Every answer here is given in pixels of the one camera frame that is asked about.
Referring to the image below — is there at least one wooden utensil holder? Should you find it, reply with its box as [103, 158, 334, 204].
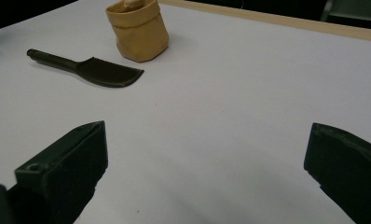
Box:
[104, 0, 170, 63]

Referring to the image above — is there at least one black spatula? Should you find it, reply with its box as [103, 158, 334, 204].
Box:
[26, 49, 144, 89]

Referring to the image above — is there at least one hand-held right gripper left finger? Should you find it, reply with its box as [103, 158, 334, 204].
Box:
[7, 120, 109, 224]

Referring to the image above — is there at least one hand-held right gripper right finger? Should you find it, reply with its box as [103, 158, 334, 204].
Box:
[303, 122, 371, 224]

